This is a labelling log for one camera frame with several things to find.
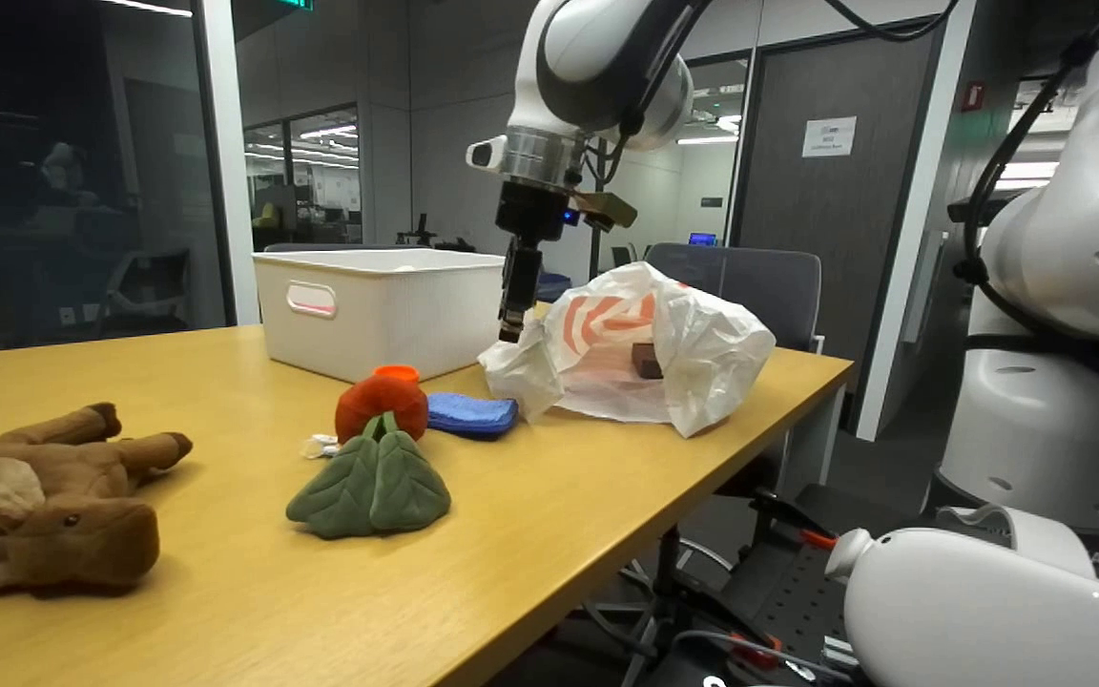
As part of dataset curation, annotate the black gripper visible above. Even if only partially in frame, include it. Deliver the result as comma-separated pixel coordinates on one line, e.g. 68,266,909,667
491,179,573,345

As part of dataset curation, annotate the white orange print carrier bag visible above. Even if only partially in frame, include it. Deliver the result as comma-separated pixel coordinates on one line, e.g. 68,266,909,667
472,260,777,439

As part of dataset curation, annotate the blue sponge block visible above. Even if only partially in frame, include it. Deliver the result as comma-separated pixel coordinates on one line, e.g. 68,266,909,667
422,389,521,442

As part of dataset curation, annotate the red plush tomato green leaf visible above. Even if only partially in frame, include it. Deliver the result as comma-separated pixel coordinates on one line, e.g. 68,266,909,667
282,367,452,544

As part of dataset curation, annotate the grey office chair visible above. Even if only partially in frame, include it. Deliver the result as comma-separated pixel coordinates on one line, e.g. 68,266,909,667
639,242,829,355

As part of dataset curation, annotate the white paper door sign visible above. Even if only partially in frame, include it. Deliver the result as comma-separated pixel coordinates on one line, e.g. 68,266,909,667
797,114,862,161

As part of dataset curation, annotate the wood coloured wrist camera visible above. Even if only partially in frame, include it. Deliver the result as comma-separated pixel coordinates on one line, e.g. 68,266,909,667
563,186,639,232

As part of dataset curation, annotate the red tipped black cable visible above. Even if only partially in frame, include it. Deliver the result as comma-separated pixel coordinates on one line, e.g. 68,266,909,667
753,488,840,558

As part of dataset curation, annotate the brown plush animal toy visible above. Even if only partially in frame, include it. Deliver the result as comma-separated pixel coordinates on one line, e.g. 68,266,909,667
0,400,195,600

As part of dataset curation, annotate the white plastic storage bin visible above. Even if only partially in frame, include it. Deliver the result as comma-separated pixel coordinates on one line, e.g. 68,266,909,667
253,245,510,389

